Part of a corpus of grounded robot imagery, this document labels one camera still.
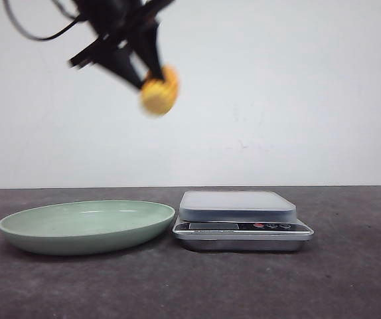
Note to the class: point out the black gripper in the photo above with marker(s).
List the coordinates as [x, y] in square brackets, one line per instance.
[116, 21]

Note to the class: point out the yellow corn cob piece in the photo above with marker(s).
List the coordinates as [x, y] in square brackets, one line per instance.
[157, 97]

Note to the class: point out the light green plate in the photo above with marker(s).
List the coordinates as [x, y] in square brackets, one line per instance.
[86, 227]

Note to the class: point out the silver digital kitchen scale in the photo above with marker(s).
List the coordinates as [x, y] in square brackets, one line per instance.
[239, 221]

